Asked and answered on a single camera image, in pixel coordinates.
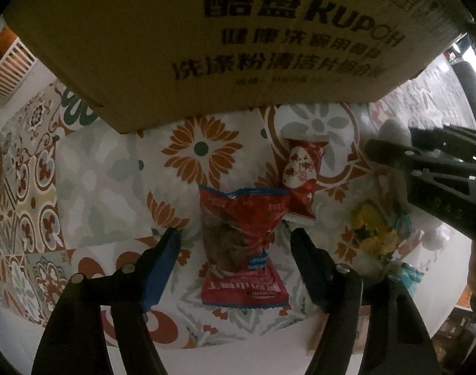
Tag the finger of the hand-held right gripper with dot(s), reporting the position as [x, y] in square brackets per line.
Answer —
[441, 134]
[390, 150]

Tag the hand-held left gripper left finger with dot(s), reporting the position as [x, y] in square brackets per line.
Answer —
[163, 265]

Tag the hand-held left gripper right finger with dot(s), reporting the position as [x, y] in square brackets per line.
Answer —
[302, 252]

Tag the white plush toy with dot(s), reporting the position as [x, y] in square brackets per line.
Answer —
[437, 238]

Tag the large red snack packet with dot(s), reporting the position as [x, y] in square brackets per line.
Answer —
[238, 218]

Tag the yellow toy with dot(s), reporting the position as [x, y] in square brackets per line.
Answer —
[371, 226]

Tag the teal packet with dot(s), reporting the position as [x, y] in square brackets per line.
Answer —
[408, 277]

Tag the small red candy packet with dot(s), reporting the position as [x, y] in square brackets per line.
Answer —
[300, 164]

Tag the brown cardboard box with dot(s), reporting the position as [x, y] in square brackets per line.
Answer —
[144, 39]

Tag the white slatted basket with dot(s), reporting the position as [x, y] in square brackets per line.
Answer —
[15, 70]

